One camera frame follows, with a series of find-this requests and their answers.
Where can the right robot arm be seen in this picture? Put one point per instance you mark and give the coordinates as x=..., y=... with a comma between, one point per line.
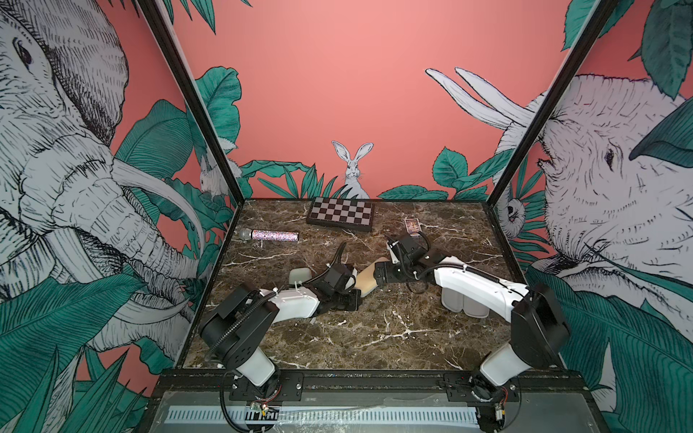
x=539, y=328

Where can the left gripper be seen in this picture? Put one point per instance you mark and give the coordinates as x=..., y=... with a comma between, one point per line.
x=354, y=303

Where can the glitter purple microphone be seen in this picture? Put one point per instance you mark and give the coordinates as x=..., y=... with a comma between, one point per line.
x=268, y=235

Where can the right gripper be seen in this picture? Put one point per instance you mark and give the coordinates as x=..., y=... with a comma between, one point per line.
x=387, y=271

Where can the folding chessboard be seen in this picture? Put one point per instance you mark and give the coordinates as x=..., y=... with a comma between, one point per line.
x=356, y=215

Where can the white slotted cable duct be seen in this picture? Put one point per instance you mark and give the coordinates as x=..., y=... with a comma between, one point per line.
x=437, y=416

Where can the playing card box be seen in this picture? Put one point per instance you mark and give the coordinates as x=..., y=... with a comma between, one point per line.
x=413, y=226

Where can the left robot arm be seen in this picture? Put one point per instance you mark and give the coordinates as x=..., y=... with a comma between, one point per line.
x=236, y=329

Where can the grey umbrella case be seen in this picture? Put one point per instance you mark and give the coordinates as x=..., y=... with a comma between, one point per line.
x=456, y=302
x=299, y=276

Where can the white umbrella case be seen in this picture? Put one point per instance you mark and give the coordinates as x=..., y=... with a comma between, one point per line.
x=366, y=281

